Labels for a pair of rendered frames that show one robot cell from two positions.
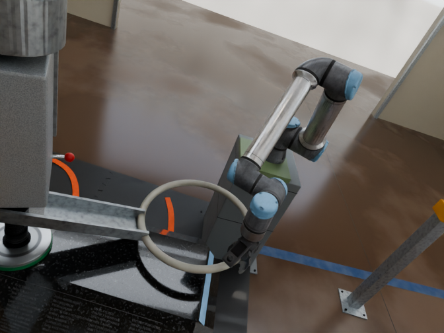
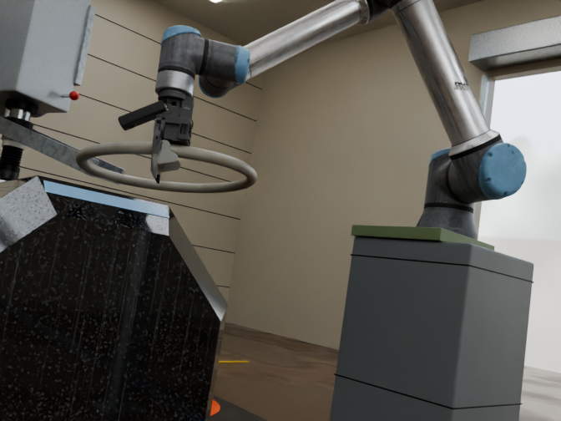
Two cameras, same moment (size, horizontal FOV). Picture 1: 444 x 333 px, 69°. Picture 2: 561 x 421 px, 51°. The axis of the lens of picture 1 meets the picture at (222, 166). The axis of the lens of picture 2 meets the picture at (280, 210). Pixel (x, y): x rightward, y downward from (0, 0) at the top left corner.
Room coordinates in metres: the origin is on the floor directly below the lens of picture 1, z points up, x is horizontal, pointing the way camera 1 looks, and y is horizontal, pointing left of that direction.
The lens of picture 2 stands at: (0.41, -1.53, 0.67)
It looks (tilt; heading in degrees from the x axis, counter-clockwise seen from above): 7 degrees up; 59
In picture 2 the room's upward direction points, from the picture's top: 9 degrees clockwise
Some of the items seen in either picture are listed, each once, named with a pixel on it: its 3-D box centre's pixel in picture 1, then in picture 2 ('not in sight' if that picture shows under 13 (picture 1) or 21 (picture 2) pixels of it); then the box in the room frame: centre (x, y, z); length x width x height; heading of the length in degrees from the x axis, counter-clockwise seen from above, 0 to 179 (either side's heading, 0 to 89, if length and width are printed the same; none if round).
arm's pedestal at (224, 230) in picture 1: (244, 203); (427, 388); (1.79, -0.25, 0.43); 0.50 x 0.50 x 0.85; 11
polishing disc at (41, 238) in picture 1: (16, 240); not in sight; (0.63, 0.56, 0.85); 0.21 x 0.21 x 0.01
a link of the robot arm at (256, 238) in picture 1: (252, 228); (174, 88); (0.87, -0.19, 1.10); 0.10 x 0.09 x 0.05; 62
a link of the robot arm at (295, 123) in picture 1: (283, 130); (453, 180); (1.79, -0.26, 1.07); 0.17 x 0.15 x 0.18; 75
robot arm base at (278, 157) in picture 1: (273, 148); (447, 223); (1.79, -0.25, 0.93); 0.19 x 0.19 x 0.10
